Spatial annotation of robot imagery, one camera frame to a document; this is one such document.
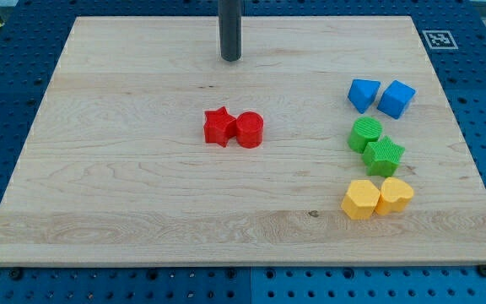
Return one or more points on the blue triangle block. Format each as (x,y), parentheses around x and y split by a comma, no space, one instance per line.
(362,93)

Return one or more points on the green cylinder block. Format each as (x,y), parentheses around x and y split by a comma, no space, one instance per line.
(364,131)

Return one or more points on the blue cube block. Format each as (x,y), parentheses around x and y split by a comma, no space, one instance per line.
(396,99)

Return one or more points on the white fiducial marker tag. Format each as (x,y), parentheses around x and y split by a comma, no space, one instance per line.
(439,40)

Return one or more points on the yellow hexagon block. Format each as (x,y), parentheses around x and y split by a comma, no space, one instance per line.
(360,200)

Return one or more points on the red star block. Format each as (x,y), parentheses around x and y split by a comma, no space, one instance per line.
(219,126)

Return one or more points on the green star block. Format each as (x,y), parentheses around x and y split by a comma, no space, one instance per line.
(382,157)

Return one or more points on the light wooden board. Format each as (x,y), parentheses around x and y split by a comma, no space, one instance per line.
(115,171)

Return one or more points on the yellow heart block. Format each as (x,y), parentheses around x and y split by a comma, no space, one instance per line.
(395,196)

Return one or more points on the red cylinder block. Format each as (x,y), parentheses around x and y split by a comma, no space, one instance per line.
(249,129)

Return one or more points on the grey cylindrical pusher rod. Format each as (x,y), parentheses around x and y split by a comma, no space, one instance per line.
(229,12)

